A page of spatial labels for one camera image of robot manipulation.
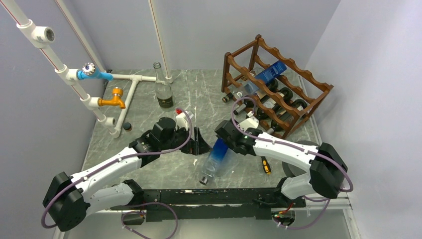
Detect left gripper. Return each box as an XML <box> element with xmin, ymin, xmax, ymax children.
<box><xmin>160</xmin><ymin>124</ymin><xmax>211</xmax><ymax>155</ymax></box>

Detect clear stoppered glass bottle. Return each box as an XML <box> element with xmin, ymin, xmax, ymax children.
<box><xmin>199</xmin><ymin>138</ymin><xmax>231</xmax><ymax>186</ymax></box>

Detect dark green wine bottle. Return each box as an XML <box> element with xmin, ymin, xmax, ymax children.
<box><xmin>266</xmin><ymin>98</ymin><xmax>310</xmax><ymax>135</ymax></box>

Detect labelled dark wine bottle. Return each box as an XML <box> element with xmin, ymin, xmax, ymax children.
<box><xmin>233</xmin><ymin>79</ymin><xmax>279</xmax><ymax>115</ymax></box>

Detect blue square bottle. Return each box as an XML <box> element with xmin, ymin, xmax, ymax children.
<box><xmin>234</xmin><ymin>61</ymin><xmax>287</xmax><ymax>98</ymax></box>

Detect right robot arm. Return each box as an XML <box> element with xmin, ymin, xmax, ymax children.
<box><xmin>215</xmin><ymin>120</ymin><xmax>348</xmax><ymax>207</ymax></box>

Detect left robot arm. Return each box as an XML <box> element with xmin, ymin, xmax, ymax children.
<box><xmin>41</xmin><ymin>117</ymin><xmax>211</xmax><ymax>232</ymax></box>

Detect wooden wine rack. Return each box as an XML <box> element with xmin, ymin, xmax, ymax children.
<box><xmin>221</xmin><ymin>35</ymin><xmax>333</xmax><ymax>139</ymax></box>

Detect clear tall empty bottle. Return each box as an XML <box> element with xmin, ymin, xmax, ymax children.
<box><xmin>153</xmin><ymin>62</ymin><xmax>174</xmax><ymax>110</ymax></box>

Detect clear lying bottle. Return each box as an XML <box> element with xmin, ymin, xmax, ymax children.
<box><xmin>122</xmin><ymin>122</ymin><xmax>132</xmax><ymax>131</ymax></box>

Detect yellow black screwdriver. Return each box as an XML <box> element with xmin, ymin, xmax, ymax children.
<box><xmin>261</xmin><ymin>156</ymin><xmax>271</xmax><ymax>175</ymax></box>

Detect orange brass tap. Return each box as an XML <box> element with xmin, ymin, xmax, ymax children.
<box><xmin>97</xmin><ymin>87</ymin><xmax>126</xmax><ymax>109</ymax></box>

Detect blue tap valve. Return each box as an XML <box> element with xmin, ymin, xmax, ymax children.
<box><xmin>77</xmin><ymin>62</ymin><xmax>113</xmax><ymax>81</ymax></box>

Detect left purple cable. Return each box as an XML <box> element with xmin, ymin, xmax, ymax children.
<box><xmin>40</xmin><ymin>110</ymin><xmax>195</xmax><ymax>239</ymax></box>

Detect purple cable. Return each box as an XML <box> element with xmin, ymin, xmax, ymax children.
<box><xmin>40</xmin><ymin>110</ymin><xmax>195</xmax><ymax>239</ymax></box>
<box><xmin>230</xmin><ymin>96</ymin><xmax>355</xmax><ymax>231</ymax></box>

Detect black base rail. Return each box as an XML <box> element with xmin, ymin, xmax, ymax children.
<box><xmin>108</xmin><ymin>187</ymin><xmax>307</xmax><ymax>223</ymax></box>

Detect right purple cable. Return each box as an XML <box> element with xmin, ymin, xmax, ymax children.
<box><xmin>230</xmin><ymin>96</ymin><xmax>355</xmax><ymax>231</ymax></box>

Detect white pvc pipe frame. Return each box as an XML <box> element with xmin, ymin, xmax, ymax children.
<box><xmin>0</xmin><ymin>0</ymin><xmax>156</xmax><ymax>138</ymax></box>

